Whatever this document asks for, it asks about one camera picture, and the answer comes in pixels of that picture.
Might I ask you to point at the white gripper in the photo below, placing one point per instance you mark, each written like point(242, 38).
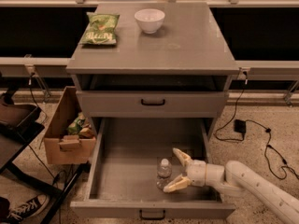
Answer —
point(196, 171)

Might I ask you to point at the clear plastic water bottle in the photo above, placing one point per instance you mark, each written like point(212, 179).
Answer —
point(164, 171)

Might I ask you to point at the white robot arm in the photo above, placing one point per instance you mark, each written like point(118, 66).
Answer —
point(233, 179)

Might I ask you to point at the open grey middle drawer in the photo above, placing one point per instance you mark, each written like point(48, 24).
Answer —
point(122, 180)

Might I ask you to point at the grey drawer cabinet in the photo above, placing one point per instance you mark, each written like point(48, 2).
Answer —
point(188, 53)

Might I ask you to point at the closed grey upper drawer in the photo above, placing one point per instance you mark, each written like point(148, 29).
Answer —
point(152, 104)

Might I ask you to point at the black power adapter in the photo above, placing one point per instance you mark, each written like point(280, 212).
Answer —
point(240, 126)

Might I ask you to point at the green snack bag in box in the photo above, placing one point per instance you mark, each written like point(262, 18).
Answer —
point(78, 124)

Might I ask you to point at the cardboard box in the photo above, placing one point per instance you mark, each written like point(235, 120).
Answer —
point(63, 147)

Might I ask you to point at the black and white sneaker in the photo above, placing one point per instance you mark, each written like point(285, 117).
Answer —
point(30, 208)

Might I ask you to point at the white ceramic bowl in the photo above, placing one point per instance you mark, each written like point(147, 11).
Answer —
point(149, 20)

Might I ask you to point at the green chip bag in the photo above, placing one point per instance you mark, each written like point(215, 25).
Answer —
point(101, 29)

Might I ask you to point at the black cart stand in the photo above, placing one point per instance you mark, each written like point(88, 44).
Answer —
point(18, 128)

